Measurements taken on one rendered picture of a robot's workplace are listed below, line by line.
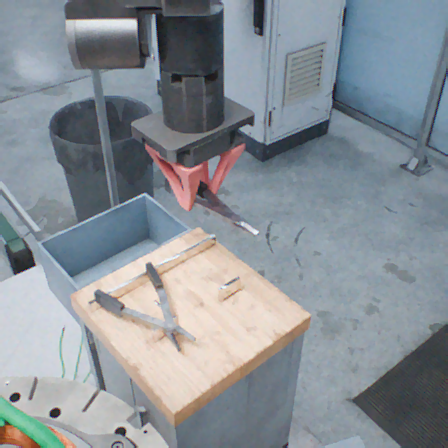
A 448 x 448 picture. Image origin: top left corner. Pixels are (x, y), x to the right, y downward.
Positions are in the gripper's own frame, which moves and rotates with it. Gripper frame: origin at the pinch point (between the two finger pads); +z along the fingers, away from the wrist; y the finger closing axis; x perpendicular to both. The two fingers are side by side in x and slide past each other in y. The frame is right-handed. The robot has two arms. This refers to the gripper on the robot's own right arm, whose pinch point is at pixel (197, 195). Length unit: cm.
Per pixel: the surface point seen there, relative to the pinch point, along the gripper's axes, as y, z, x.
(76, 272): 7.9, 19.6, -18.0
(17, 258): 6, 45, -55
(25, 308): 12, 41, -37
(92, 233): 4.4, 14.4, -18.0
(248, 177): -126, 121, -122
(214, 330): 3.9, 12.0, 7.2
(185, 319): 5.3, 12.0, 4.0
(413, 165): -191, 118, -73
